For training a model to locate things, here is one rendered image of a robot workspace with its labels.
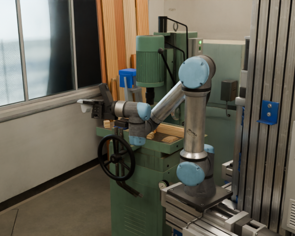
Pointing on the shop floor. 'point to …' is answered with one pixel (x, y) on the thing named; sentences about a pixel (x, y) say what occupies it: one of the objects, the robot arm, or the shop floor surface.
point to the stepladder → (131, 74)
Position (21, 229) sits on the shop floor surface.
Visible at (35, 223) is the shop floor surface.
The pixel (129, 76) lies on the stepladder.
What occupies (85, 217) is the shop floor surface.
